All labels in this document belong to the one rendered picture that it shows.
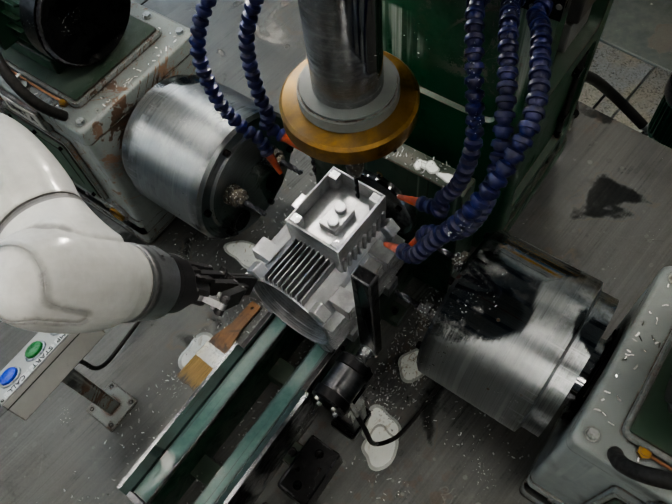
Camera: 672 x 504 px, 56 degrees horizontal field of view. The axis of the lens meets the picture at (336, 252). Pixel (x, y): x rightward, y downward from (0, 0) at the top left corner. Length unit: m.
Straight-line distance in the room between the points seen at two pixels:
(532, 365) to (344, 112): 0.40
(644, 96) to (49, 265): 1.86
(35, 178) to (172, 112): 0.43
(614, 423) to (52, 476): 0.94
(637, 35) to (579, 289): 2.19
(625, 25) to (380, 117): 2.33
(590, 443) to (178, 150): 0.73
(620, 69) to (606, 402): 1.52
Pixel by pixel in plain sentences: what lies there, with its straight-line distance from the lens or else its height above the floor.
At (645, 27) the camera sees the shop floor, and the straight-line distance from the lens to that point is 3.06.
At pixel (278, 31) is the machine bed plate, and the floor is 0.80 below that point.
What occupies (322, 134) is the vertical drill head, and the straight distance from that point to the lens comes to 0.80.
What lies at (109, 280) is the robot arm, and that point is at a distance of 0.66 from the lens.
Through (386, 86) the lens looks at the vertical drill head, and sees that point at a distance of 0.81.
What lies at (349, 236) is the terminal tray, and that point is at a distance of 0.93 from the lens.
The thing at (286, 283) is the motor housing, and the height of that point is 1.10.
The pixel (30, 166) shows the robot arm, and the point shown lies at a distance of 0.73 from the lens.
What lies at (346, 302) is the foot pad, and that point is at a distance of 0.96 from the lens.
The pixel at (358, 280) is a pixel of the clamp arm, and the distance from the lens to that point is 0.78.
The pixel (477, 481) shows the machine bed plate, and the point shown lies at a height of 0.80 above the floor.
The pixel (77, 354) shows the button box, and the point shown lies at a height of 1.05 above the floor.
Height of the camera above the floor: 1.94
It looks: 60 degrees down
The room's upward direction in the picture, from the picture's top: 10 degrees counter-clockwise
